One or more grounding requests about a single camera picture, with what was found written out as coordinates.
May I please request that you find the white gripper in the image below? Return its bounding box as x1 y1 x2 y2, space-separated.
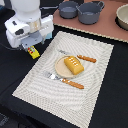
4 13 55 50

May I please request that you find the orange bread loaf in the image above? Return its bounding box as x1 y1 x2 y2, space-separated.
64 56 84 75

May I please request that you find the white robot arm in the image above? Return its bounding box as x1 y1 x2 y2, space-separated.
5 0 54 49

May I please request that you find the beige round plate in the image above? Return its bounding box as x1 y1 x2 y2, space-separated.
55 55 78 78

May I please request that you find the white woven placemat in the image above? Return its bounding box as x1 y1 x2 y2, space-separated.
13 31 113 128

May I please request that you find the cream bowl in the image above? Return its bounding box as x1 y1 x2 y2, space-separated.
116 4 128 30

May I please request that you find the fork with wooden handle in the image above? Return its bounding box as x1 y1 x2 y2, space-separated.
43 71 84 89

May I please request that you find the grey saucepan with handle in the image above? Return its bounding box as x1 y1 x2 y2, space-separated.
53 1 79 19

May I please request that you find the grey pot with handles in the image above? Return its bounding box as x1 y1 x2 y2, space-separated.
77 1 105 25

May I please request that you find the knife with wooden handle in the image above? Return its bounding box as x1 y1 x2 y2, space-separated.
58 49 97 63

